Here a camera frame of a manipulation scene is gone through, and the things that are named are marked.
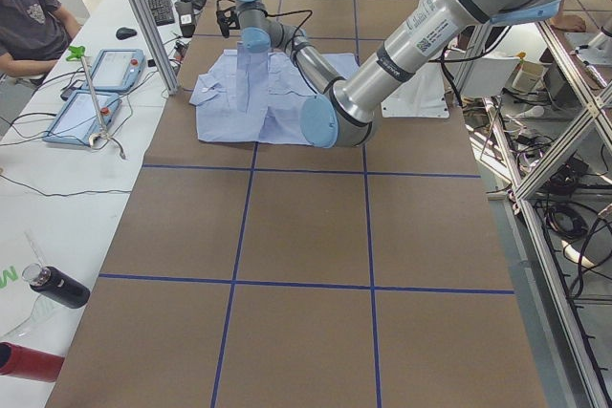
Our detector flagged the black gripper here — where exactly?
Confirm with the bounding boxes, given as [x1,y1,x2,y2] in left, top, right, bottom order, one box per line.
[215,0,239,38]

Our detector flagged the blue striped button shirt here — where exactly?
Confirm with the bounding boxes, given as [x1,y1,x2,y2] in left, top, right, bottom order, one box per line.
[190,42,340,148]

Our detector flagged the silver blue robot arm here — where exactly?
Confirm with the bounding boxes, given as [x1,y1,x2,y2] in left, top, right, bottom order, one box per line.
[217,0,560,148]

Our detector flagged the black keyboard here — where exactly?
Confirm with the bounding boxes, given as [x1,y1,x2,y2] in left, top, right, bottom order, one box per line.
[145,0,175,26]

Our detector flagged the black computer mouse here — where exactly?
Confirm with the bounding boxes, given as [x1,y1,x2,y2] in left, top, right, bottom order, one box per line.
[116,27,138,40]

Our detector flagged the upper blue teach pendant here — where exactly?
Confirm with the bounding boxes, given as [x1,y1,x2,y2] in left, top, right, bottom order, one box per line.
[91,49,146,93]

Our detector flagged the blue teach pendant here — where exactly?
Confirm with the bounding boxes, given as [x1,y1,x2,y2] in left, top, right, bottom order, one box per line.
[42,90,121,147]
[91,49,146,93]

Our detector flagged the metal stand with green clip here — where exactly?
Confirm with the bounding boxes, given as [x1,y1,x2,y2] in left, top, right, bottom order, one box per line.
[66,45,126,161]

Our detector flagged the lower blue teach pendant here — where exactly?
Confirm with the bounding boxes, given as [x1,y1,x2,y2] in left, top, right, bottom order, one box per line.
[42,90,121,147]

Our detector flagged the seated person in grey shirt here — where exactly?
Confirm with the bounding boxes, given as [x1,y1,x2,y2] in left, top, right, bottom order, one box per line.
[1,0,81,77]

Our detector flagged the black water bottle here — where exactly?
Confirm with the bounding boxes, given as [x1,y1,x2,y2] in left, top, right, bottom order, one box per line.
[22,264,90,309]

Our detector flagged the clear plastic bag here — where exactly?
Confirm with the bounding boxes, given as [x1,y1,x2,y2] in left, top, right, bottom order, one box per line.
[1,228,46,336]

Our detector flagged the red water bottle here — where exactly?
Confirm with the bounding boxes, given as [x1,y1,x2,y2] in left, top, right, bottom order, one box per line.
[1,342,64,382]

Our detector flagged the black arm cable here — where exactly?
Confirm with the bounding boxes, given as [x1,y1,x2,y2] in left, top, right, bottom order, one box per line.
[217,0,317,54]

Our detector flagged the aluminium frame post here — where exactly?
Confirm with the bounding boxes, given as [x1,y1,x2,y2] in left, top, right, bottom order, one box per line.
[128,0,179,96]

